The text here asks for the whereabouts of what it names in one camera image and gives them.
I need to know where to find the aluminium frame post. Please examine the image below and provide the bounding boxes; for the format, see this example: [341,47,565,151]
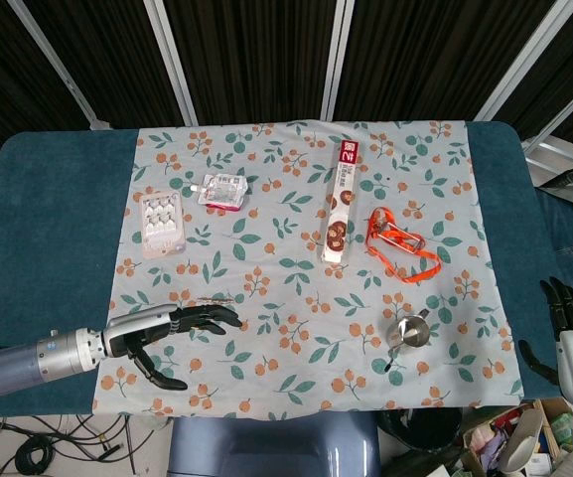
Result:
[473,0,573,123]
[142,0,201,126]
[6,0,112,131]
[321,0,356,121]
[519,63,573,173]

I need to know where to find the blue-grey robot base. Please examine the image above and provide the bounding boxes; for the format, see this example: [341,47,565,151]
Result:
[169,411,382,477]

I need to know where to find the white and pink spout pouch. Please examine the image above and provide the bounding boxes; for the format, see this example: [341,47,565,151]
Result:
[190,172,250,214]

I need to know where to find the floral printed tablecloth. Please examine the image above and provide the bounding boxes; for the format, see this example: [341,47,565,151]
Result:
[91,117,525,417]

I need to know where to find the silver pill blister pack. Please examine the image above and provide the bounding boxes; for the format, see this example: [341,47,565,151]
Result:
[139,191,188,259]

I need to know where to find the stainless steel cup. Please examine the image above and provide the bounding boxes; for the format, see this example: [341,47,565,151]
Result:
[382,307,432,374]

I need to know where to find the orange lanyard with badge holder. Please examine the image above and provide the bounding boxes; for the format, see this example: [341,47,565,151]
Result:
[364,206,443,285]

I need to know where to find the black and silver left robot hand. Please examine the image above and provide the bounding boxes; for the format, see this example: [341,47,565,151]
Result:
[100,303,243,392]

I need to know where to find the blue denim fabric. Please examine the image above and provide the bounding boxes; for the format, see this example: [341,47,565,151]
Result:
[533,187,573,299]

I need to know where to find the white shoe insole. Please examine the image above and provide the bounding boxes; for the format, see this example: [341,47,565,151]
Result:
[497,406,545,474]

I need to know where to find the black floor cables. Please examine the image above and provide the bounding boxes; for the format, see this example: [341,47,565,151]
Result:
[0,414,168,477]

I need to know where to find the cardboard box of clutter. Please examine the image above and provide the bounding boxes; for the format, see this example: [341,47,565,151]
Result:
[457,397,573,477]

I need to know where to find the long white cookie box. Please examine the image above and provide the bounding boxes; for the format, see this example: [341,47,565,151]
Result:
[319,138,362,264]

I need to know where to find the teal table cover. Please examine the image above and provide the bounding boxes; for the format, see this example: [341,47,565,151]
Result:
[0,120,573,418]

